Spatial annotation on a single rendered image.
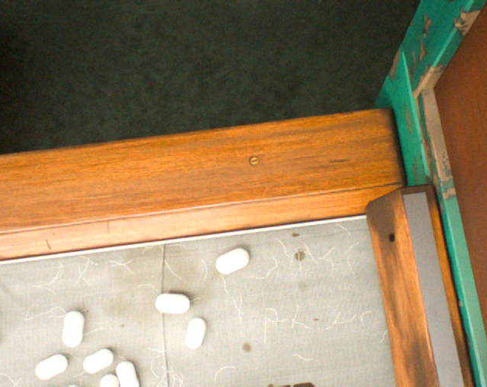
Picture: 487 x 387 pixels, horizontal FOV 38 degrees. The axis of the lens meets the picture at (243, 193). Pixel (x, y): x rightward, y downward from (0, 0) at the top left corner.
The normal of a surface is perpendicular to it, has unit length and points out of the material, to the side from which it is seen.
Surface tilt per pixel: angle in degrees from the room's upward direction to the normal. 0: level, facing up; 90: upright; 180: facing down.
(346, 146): 0
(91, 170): 0
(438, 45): 90
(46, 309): 0
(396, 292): 67
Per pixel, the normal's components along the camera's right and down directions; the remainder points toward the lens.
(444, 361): -0.01, -0.25
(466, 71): -0.99, 0.13
